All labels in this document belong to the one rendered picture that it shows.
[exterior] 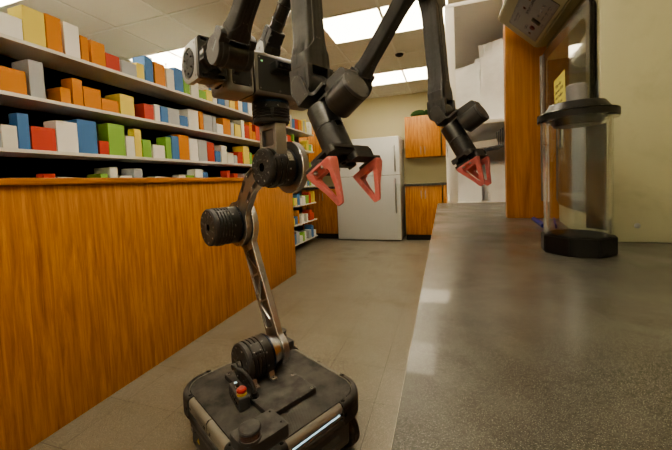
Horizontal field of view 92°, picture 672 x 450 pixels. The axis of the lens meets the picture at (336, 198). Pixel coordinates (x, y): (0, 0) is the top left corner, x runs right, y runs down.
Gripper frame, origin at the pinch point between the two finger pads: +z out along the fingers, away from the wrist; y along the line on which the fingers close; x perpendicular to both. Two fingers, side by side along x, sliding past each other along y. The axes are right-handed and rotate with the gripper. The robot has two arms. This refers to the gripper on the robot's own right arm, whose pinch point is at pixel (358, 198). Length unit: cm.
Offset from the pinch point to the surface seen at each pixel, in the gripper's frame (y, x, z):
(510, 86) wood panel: 62, -18, -23
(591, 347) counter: -13.0, -25.7, 25.0
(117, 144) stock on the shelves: 8, 192, -142
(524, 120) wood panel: 64, -16, -13
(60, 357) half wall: -34, 171, -9
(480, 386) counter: -22.9, -22.1, 23.1
